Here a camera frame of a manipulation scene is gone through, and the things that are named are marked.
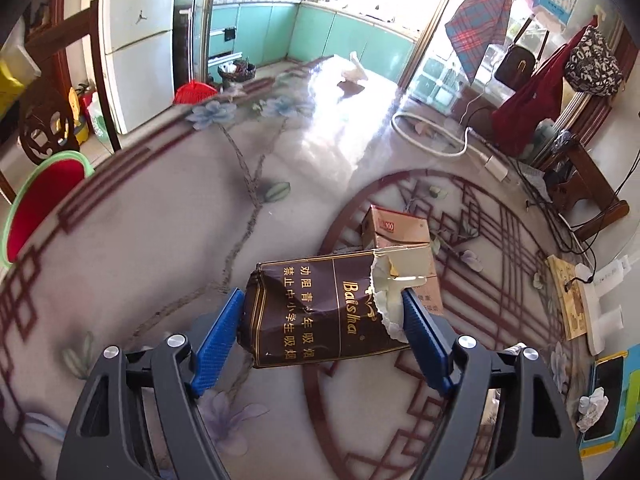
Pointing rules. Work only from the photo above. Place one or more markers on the brown cardboard box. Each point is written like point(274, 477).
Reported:
point(395, 227)

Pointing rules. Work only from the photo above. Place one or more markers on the dark wooden carved chair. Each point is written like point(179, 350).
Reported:
point(50, 115)

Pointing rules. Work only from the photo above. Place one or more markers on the white charger plug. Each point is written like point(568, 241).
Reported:
point(495, 167)

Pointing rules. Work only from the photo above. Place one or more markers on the white tissue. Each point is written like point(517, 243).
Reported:
point(352, 72)

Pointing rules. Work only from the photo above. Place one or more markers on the red broom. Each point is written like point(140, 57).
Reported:
point(195, 92)

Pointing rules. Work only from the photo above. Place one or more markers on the black lettered bag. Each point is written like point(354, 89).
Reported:
point(595, 62)

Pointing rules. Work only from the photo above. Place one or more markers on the yellow plastic bag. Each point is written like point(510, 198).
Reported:
point(15, 85)

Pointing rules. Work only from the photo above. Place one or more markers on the brown cigarette carton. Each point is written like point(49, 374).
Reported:
point(310, 310)

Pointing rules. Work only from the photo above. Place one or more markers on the white plastic jug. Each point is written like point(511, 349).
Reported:
point(97, 120)

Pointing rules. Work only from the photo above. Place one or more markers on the red garment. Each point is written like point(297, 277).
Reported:
point(530, 110)

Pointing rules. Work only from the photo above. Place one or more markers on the plaid cloth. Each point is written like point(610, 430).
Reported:
point(480, 20)

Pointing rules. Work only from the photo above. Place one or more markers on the crumpled paper ball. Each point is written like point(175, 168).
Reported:
point(592, 405)

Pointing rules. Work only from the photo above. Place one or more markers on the brown wooden chair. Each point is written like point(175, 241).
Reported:
point(590, 180)

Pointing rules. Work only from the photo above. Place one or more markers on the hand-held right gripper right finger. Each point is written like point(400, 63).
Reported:
point(425, 345)

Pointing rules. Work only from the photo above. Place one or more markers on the stack of clear storage boxes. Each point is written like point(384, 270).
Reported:
point(435, 80)

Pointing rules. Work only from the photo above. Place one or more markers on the red stool green rim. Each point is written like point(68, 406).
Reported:
point(40, 200)

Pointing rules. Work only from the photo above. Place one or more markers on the blue yellow toy stand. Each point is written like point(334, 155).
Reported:
point(631, 410)

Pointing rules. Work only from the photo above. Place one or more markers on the black smartphone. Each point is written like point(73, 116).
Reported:
point(607, 395)

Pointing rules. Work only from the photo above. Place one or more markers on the black handbag hanging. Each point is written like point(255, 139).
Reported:
point(517, 65)

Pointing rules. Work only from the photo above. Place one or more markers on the wooden bear board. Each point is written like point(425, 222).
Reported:
point(565, 300)

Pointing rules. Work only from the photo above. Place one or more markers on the white refrigerator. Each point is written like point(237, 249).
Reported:
point(140, 60)

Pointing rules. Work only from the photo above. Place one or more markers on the dark trash basket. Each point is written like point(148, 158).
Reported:
point(237, 75)

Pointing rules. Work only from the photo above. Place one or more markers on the white desk lamp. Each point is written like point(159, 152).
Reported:
point(605, 280)

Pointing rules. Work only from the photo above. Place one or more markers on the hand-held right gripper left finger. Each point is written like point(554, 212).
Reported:
point(217, 340)

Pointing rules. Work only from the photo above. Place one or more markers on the teal kitchen base cabinets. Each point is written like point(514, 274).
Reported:
point(320, 30)

